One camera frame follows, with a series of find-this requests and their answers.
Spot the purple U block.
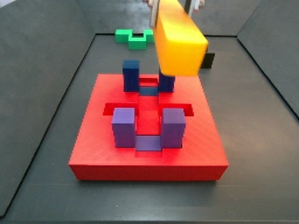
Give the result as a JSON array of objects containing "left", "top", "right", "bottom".
[{"left": 111, "top": 108, "right": 186, "bottom": 151}]

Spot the yellow long block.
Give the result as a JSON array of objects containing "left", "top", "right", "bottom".
[{"left": 154, "top": 0, "right": 208, "bottom": 76}]

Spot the red slotted base board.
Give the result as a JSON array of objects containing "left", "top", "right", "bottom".
[{"left": 69, "top": 74, "right": 228, "bottom": 181}]

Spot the dark blue U block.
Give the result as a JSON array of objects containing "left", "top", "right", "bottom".
[{"left": 123, "top": 60, "right": 175, "bottom": 96}]

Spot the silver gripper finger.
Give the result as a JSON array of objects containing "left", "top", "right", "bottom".
[
  {"left": 143, "top": 0, "right": 160, "bottom": 28},
  {"left": 184, "top": 0, "right": 206, "bottom": 15}
]

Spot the black angle bracket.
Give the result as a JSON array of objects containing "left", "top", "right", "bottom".
[{"left": 200, "top": 52, "right": 215, "bottom": 69}]

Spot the green zigzag block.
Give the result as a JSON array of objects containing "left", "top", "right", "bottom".
[{"left": 115, "top": 29, "right": 155, "bottom": 50}]

